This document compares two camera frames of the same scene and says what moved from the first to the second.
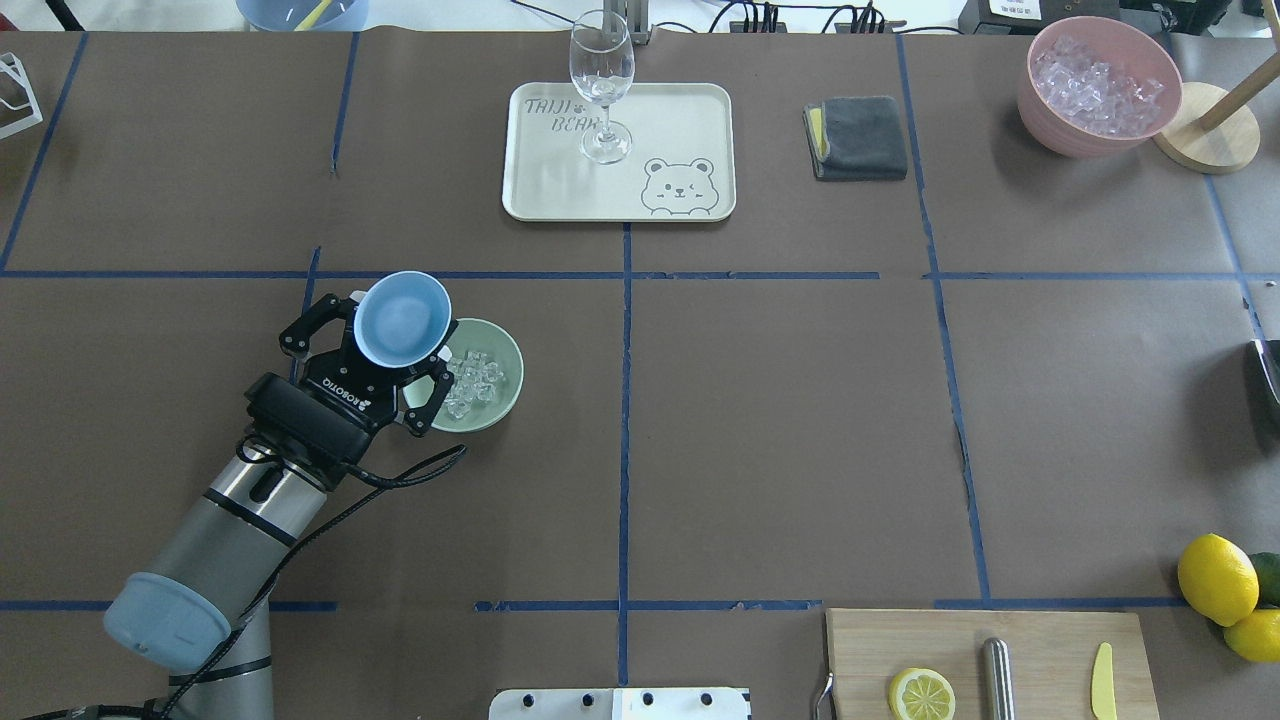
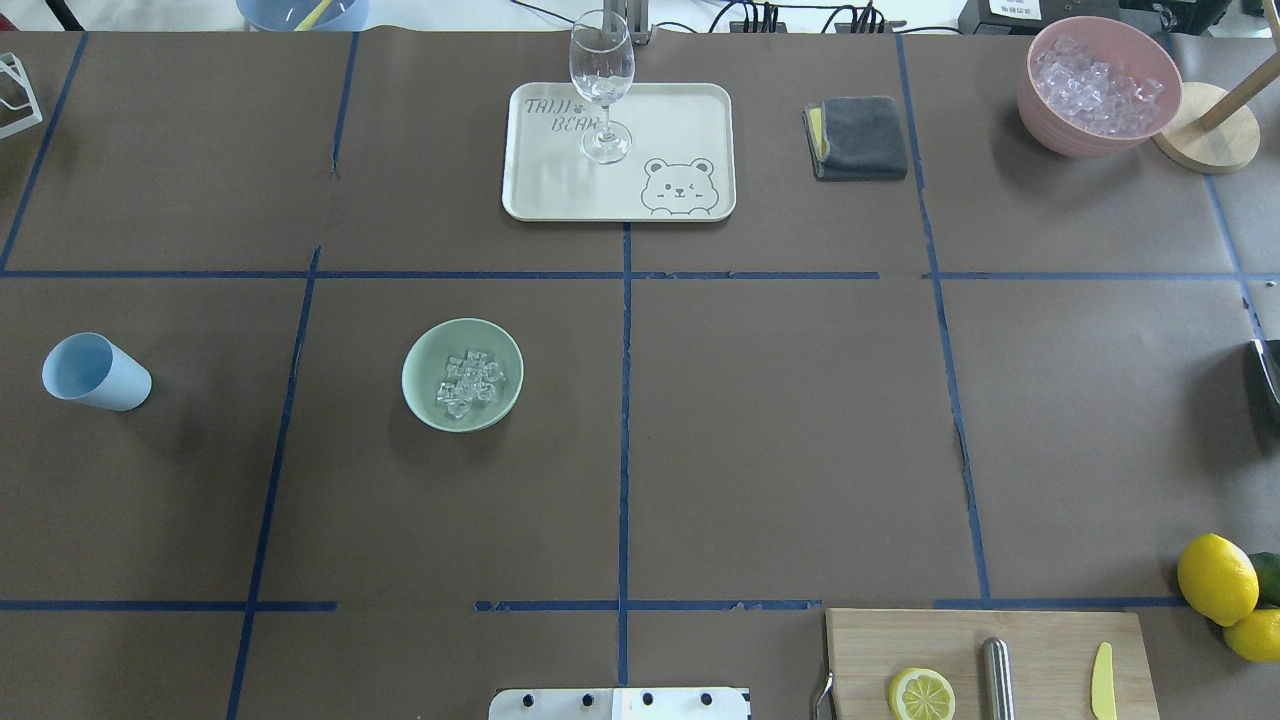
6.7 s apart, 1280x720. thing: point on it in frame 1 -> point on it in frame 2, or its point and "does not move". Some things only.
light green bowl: (478, 335) does not move
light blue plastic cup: (402, 319) -> (87, 367)
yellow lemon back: (1256, 637) does not move
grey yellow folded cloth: (856, 139) does not move
